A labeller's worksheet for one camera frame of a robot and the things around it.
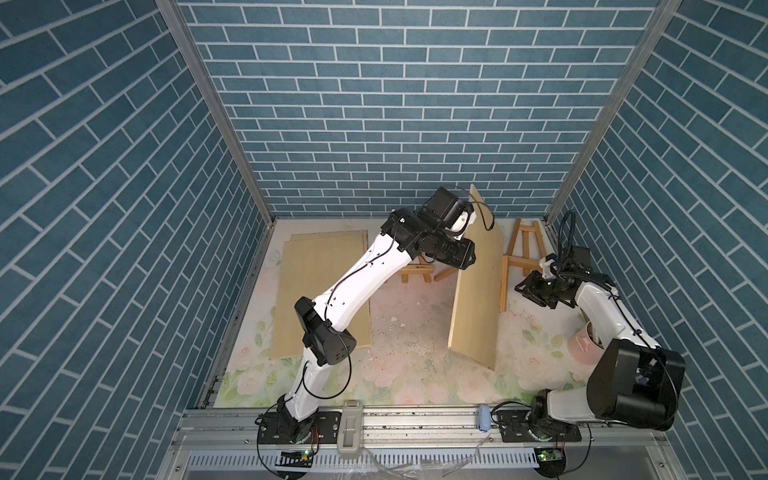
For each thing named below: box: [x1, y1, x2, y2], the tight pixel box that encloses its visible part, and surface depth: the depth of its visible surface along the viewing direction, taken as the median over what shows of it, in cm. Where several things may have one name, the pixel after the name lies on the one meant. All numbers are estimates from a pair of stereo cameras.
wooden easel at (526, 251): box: [501, 218, 547, 291], surface depth 114 cm
